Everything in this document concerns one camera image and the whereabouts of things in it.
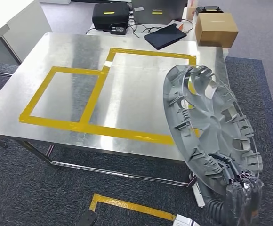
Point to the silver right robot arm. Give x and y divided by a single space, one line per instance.
215 207

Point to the silver plastic hubcap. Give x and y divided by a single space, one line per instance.
209 124

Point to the white desk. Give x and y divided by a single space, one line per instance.
21 31

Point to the steel workbench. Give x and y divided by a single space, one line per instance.
131 93

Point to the brown cardboard box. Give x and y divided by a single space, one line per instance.
216 31

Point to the black tablet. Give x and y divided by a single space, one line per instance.
164 36

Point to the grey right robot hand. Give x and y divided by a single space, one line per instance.
242 202

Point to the white power strip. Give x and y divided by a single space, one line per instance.
198 195

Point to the black bag yellow stripe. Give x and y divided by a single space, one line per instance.
110 18

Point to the black flat device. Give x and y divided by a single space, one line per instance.
209 9

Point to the pale orange carton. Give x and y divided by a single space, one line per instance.
191 11

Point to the small orange item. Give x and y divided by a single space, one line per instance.
179 25

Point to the black power adapter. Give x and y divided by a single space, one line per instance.
118 30

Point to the dark grey equipment case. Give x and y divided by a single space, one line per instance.
157 18

